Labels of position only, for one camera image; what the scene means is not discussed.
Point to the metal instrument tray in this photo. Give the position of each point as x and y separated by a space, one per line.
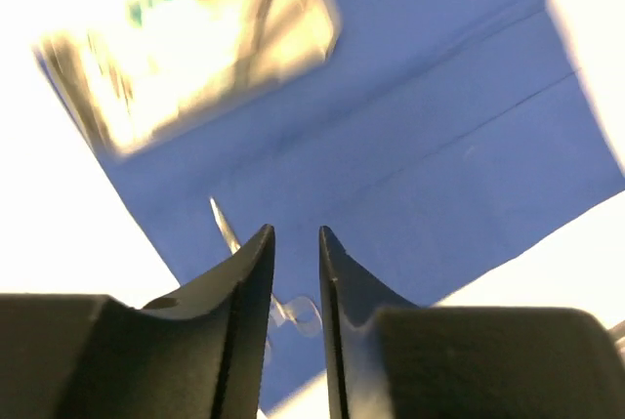
127 87

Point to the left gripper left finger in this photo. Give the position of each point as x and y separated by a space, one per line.
196 352

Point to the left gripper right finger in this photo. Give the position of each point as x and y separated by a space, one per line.
388 358

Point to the blue surgical drape cloth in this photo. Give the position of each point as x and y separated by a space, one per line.
442 139

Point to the steel needle holder forceps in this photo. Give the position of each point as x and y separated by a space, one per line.
302 312

